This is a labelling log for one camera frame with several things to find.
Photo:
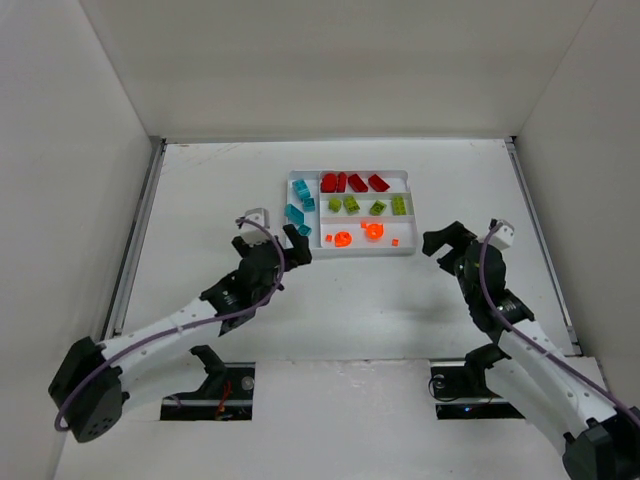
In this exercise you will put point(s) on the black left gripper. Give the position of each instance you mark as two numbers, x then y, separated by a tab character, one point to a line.
270	248

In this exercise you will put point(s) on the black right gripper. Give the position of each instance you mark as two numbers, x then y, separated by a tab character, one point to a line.
461	255

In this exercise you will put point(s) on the teal lego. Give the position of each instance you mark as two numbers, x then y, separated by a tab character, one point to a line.
309	205
294	215

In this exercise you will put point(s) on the lime lego brick cluster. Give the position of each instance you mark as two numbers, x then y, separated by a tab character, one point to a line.
378	208
398	206

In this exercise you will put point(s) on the teal rounded lego brick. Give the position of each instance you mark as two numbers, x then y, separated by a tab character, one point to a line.
301	189

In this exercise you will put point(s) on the lime small lego brick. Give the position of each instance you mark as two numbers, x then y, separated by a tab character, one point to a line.
335	204

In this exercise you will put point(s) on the orange round disc piece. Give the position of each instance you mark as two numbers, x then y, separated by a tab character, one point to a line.
374	232

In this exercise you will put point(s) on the red rounded lego brick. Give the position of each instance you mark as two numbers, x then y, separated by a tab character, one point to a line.
329	183

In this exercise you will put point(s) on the lime lego plate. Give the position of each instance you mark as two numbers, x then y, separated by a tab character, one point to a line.
351	205

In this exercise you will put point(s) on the red long brick cluster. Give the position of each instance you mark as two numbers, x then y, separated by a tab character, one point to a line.
377	183

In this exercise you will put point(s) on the red lego brick cluster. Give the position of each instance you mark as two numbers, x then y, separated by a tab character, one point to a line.
341	182

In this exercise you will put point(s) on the red long lego brick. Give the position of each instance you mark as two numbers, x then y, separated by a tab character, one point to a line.
357	184

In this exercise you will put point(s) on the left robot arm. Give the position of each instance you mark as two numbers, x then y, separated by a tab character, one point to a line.
97	382

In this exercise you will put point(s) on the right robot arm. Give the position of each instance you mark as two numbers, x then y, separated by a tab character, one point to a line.
595	434

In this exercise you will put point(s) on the teal lego in tray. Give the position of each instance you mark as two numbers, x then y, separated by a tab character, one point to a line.
309	205

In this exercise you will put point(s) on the white compartment tray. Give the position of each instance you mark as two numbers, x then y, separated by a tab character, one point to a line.
324	222

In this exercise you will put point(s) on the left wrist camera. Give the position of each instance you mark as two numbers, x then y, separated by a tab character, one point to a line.
254	226

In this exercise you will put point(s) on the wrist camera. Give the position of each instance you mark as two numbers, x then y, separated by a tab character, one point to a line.
254	226
502	234

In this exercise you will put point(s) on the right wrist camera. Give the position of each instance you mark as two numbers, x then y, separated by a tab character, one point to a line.
502	234

